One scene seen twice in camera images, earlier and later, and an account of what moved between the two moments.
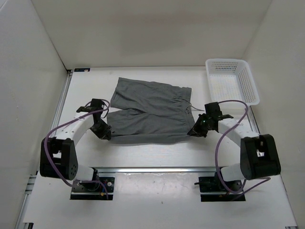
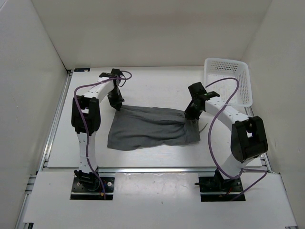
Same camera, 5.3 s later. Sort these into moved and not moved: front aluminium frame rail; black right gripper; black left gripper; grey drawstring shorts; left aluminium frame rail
Moved: black right gripper; grey drawstring shorts; black left gripper
Not moved: left aluminium frame rail; front aluminium frame rail
